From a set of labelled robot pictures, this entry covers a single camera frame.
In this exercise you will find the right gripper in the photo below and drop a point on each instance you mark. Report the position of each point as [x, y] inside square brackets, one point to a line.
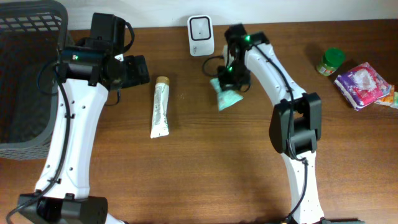
[233, 81]

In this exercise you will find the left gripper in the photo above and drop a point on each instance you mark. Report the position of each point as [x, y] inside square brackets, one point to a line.
[132, 79]

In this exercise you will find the teal wet wipes pack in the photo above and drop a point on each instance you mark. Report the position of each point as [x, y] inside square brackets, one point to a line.
[225, 98]

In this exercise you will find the white tube with tan cap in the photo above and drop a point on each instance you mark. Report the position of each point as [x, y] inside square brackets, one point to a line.
[160, 125]

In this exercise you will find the green lid jar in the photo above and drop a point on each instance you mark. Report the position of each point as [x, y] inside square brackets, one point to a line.
[331, 60]

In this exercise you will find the pink purple tissue pack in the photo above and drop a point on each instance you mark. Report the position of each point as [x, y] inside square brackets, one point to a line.
[362, 85]

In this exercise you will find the orange small tissue box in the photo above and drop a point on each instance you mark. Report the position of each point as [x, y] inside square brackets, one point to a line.
[388, 99]

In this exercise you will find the green small tissue box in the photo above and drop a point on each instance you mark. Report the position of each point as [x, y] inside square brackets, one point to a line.
[394, 103]

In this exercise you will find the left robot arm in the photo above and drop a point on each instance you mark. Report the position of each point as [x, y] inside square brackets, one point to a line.
[85, 74]

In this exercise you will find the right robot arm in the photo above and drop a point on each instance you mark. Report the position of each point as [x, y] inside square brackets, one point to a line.
[296, 121]

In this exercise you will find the dark grey plastic basket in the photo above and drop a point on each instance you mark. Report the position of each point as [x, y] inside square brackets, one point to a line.
[32, 32]

